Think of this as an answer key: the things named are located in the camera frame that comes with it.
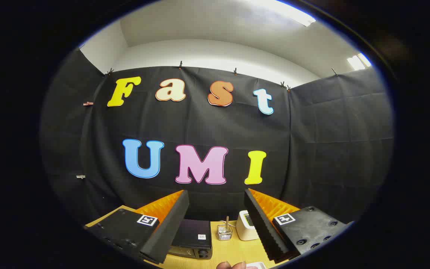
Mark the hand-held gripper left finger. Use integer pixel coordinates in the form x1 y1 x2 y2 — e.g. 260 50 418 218
84 189 190 265

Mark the long ceiling light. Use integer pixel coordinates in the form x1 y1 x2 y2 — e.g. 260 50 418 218
252 0 317 27

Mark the row of black cloth clips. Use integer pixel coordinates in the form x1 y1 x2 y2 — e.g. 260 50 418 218
105 61 339 92

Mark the wire utensil basket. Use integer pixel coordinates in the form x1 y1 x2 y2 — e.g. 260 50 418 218
217 223 233 241

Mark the white plastic appliance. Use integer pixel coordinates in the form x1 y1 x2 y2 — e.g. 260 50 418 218
236 210 259 241

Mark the black toaster oven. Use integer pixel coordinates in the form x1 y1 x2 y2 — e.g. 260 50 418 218
168 219 213 260

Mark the small ceiling light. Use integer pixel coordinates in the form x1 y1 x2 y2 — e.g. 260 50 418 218
347 53 372 71

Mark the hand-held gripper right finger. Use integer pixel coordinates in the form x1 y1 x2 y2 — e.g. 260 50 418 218
244 188 354 263

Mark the black backdrop cloth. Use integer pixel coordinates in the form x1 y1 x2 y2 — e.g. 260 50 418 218
40 49 394 239

